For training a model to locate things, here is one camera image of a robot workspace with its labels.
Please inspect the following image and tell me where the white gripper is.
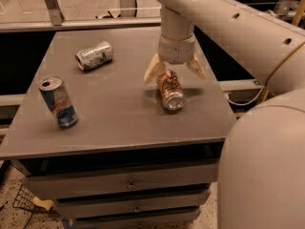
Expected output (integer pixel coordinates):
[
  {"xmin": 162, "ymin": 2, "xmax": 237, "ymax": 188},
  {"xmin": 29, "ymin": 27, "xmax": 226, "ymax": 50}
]
[{"xmin": 144, "ymin": 35, "xmax": 206, "ymax": 84}]

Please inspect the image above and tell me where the orange soda can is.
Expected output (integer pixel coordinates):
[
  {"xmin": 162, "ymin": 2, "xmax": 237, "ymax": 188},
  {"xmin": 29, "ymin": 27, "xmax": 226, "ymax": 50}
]
[{"xmin": 157, "ymin": 70, "xmax": 185, "ymax": 111}]

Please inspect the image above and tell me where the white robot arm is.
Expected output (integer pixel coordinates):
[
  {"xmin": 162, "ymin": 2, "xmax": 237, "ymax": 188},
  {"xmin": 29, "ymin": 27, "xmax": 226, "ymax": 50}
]
[{"xmin": 144, "ymin": 0, "xmax": 305, "ymax": 229}]

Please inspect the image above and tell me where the green white crushed can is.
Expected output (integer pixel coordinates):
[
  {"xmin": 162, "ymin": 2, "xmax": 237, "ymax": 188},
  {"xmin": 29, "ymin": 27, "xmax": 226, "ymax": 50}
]
[{"xmin": 75, "ymin": 41, "xmax": 114, "ymax": 71}]

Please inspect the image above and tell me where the blue silver energy drink can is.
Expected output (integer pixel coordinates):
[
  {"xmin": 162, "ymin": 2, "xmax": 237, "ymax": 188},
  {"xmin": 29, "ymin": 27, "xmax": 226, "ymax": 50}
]
[{"xmin": 38, "ymin": 75, "xmax": 78, "ymax": 128}]

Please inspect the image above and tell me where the grey drawer cabinet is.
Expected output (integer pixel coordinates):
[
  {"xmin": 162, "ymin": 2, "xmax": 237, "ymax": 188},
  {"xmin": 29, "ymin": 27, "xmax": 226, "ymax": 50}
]
[{"xmin": 0, "ymin": 25, "xmax": 237, "ymax": 229}]

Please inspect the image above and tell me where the grey metal railing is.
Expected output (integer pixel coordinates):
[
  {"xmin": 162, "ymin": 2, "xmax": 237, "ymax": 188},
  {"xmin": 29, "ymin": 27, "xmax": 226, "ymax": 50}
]
[{"xmin": 0, "ymin": 0, "xmax": 305, "ymax": 34}]

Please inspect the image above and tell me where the top grey drawer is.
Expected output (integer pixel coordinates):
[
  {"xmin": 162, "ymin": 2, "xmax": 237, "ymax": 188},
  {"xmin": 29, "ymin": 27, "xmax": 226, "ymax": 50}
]
[{"xmin": 22, "ymin": 160, "xmax": 218, "ymax": 199}]

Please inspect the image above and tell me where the grey drawer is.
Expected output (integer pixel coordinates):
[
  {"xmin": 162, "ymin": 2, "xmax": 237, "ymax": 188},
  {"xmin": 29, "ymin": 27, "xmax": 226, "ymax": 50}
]
[
  {"xmin": 74, "ymin": 206, "xmax": 200, "ymax": 229},
  {"xmin": 22, "ymin": 160, "xmax": 218, "ymax": 199},
  {"xmin": 55, "ymin": 187, "xmax": 211, "ymax": 219}
]

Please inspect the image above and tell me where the bottom grey drawer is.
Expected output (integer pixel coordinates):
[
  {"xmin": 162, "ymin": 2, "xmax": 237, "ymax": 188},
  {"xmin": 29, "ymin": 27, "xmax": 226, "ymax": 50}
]
[{"xmin": 74, "ymin": 206, "xmax": 200, "ymax": 229}]

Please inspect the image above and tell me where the middle grey drawer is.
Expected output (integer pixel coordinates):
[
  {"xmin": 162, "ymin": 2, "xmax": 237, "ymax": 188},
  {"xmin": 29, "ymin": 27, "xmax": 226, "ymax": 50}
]
[{"xmin": 55, "ymin": 187, "xmax": 211, "ymax": 219}]

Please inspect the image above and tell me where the white cable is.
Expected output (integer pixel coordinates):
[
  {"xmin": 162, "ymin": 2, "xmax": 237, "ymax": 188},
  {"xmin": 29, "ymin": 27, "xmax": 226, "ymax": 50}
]
[{"xmin": 226, "ymin": 86, "xmax": 266, "ymax": 107}]

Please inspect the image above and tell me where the black wire basket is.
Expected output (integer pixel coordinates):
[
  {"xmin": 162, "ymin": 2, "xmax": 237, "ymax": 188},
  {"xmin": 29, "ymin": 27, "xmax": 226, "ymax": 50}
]
[{"xmin": 12, "ymin": 185, "xmax": 36, "ymax": 212}]

